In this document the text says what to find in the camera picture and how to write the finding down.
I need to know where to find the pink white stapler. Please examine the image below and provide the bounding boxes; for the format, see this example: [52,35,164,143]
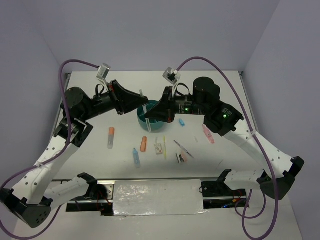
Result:
[175,150,188,164]

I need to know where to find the blue highlighter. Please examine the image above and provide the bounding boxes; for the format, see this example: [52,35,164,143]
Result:
[132,148,141,168]

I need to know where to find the orange capped highlighter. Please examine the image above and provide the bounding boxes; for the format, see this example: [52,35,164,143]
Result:
[107,127,115,149]

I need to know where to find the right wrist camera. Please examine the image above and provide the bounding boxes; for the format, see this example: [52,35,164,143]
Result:
[162,67,181,85]

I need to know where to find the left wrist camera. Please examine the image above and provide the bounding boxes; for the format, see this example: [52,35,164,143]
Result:
[96,63,111,81]

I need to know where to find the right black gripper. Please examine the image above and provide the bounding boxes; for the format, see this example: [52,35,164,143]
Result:
[144,85,207,123]

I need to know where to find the blue cap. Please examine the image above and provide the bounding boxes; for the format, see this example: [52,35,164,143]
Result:
[178,118,185,127]

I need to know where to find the foil covered base plate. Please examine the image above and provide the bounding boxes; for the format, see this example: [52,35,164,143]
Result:
[113,179,206,217]

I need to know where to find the white staples box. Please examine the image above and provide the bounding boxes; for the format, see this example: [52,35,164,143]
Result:
[154,143,164,155]

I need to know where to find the purple pen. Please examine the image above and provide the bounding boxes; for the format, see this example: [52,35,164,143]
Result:
[173,140,194,159]

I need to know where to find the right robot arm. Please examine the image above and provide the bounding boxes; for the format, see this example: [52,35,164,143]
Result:
[145,77,305,200]

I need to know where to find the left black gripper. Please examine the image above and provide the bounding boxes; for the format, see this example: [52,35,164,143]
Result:
[81,80,149,121]

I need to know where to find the pink highlighter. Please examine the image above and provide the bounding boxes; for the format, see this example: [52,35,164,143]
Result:
[202,124,215,144]

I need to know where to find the yellow pen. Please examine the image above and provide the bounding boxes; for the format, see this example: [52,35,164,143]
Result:
[162,135,167,160]

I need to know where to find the teal round organizer container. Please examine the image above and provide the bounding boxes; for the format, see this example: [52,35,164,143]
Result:
[136,100,166,132]

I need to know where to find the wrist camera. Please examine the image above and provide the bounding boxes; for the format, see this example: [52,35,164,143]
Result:
[96,63,111,81]
[162,67,181,85]

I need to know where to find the orange transparent cap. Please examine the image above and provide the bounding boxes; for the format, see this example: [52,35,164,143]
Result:
[140,136,148,152]

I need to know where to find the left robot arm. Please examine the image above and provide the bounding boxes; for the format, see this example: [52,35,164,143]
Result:
[0,80,148,229]

